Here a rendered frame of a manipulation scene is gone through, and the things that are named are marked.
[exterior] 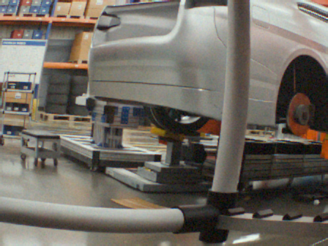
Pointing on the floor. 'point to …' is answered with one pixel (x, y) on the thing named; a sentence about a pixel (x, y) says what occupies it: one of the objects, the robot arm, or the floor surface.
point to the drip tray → (311, 195)
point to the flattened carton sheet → (138, 203)
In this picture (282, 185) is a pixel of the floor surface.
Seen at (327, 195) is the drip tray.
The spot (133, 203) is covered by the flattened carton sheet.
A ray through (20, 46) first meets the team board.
